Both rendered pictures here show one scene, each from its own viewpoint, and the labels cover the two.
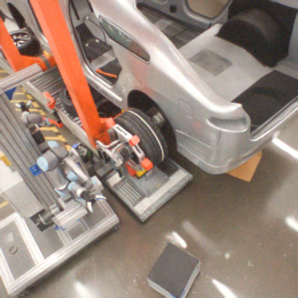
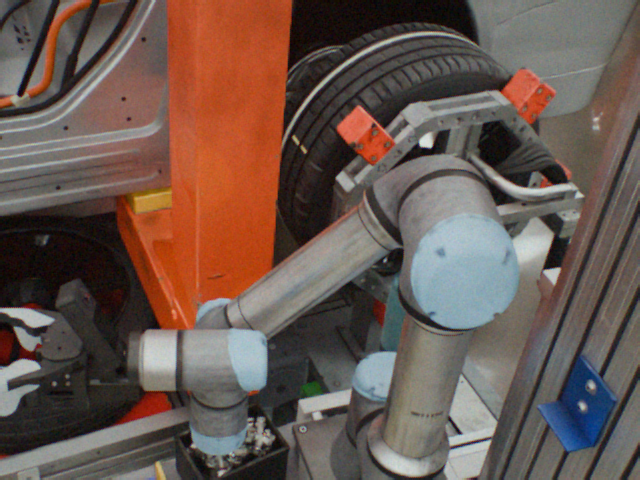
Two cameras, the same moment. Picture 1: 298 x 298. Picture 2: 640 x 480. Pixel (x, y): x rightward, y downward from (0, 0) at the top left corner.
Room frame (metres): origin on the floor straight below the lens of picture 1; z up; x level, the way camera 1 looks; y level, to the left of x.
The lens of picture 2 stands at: (2.45, 1.85, 2.00)
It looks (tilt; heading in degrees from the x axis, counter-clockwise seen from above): 39 degrees down; 273
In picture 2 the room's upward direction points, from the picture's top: 7 degrees clockwise
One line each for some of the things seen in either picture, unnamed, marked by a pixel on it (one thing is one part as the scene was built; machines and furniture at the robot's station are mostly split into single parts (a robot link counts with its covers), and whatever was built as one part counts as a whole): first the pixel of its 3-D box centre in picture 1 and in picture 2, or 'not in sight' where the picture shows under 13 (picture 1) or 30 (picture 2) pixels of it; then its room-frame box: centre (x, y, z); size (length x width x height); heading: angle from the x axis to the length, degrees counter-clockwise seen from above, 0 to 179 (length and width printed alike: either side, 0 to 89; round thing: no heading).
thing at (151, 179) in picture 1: (146, 168); (375, 316); (2.36, 0.07, 0.32); 0.40 x 0.30 x 0.28; 32
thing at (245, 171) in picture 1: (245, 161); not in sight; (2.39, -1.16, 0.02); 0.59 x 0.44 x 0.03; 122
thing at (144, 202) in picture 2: not in sight; (153, 187); (2.99, 0.13, 0.71); 0.14 x 0.14 x 0.05; 32
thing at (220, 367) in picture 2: not in sight; (222, 361); (2.59, 1.14, 1.21); 0.11 x 0.08 x 0.09; 12
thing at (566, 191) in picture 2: (120, 149); (522, 160); (2.12, 0.27, 1.03); 0.19 x 0.18 x 0.11; 122
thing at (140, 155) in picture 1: (126, 148); (438, 203); (2.27, 0.22, 0.85); 0.54 x 0.07 x 0.54; 32
